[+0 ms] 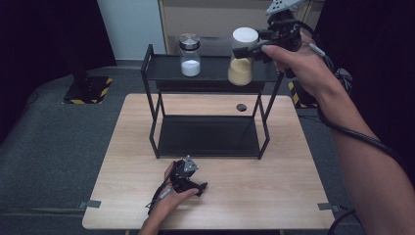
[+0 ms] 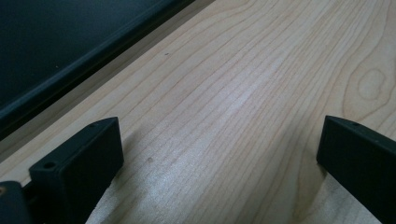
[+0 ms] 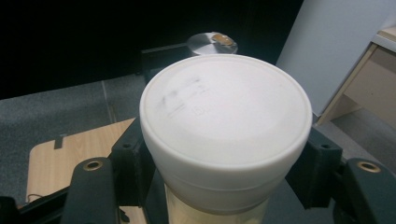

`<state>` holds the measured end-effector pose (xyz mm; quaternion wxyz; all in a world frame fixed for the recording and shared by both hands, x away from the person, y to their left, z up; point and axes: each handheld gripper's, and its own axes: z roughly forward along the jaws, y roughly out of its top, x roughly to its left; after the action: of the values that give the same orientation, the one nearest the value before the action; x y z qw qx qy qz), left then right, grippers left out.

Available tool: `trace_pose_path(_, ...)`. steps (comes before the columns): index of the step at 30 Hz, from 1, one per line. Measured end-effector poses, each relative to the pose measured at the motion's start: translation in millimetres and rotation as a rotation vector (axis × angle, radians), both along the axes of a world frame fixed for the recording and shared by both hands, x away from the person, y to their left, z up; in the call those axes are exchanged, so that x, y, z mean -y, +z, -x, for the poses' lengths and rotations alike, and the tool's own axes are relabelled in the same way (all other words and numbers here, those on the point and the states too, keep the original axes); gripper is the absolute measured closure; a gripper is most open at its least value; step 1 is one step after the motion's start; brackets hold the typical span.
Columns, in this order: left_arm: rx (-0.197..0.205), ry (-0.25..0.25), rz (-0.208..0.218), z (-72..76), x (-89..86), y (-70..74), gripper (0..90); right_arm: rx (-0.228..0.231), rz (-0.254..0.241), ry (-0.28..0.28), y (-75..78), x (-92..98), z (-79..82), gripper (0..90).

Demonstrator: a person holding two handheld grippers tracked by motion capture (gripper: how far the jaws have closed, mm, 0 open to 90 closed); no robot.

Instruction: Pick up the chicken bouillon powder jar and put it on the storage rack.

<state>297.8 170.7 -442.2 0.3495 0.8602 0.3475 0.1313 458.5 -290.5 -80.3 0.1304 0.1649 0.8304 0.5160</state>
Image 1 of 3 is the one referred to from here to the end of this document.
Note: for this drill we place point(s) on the black metal two-tier rack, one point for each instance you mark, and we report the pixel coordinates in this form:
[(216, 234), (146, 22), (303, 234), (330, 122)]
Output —
[(208, 70)]

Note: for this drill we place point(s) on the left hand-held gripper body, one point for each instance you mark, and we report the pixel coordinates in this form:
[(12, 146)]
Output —
[(182, 178)]

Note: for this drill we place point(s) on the beige wooden cabinet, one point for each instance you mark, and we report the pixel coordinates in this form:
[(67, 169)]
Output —
[(212, 19)]

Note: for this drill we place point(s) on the person's right hand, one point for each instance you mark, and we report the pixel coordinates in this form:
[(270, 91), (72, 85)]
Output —
[(300, 68)]

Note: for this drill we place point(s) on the person's left hand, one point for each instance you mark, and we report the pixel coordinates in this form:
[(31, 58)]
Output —
[(169, 204)]

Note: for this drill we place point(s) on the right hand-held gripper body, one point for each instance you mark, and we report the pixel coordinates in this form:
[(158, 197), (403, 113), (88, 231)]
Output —
[(284, 31)]

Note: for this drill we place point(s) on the grey tape strip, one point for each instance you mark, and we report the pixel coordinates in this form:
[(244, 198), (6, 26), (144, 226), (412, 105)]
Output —
[(329, 206), (89, 204)]

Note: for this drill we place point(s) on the silver lid jar white powder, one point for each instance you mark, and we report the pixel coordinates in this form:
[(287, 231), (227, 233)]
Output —
[(190, 62)]

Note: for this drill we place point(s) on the white lid jar yellow powder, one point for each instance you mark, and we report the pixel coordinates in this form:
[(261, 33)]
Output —
[(240, 73)]

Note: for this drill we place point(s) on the black round table grommet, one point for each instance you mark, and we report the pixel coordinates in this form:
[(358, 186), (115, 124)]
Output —
[(241, 107)]

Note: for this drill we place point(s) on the black stand with striped base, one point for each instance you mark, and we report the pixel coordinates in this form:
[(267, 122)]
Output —
[(88, 89), (301, 96)]

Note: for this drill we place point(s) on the black curtain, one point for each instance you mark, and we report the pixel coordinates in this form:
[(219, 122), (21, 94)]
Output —
[(49, 49), (385, 65)]

